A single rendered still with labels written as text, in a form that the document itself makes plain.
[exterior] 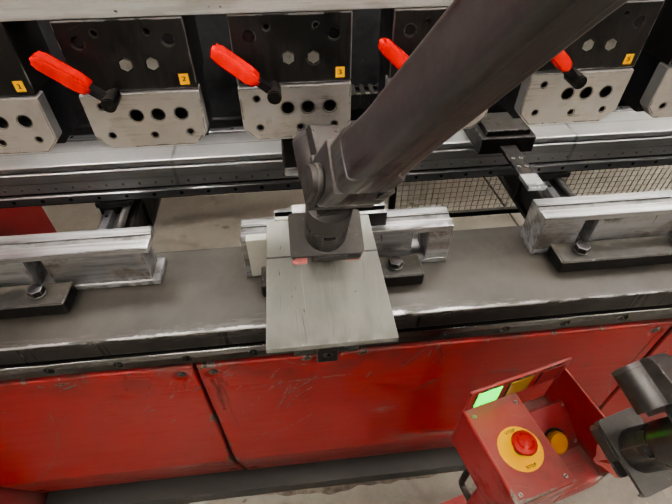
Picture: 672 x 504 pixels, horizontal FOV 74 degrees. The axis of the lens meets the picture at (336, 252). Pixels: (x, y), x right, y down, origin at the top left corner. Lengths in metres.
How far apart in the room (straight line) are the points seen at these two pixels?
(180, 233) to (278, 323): 1.78
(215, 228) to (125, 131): 1.70
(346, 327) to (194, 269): 0.39
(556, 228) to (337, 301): 0.48
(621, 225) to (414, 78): 0.77
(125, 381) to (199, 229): 1.49
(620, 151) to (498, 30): 1.03
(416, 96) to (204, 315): 0.61
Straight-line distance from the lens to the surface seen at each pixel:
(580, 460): 0.96
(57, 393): 1.04
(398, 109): 0.34
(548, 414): 0.93
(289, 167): 0.73
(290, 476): 1.55
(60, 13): 0.65
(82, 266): 0.91
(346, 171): 0.41
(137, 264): 0.88
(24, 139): 0.74
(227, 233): 2.31
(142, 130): 0.68
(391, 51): 0.59
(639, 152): 1.31
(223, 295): 0.85
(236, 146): 1.03
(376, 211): 0.80
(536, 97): 0.73
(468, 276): 0.89
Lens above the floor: 1.51
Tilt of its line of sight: 45 degrees down
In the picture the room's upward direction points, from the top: straight up
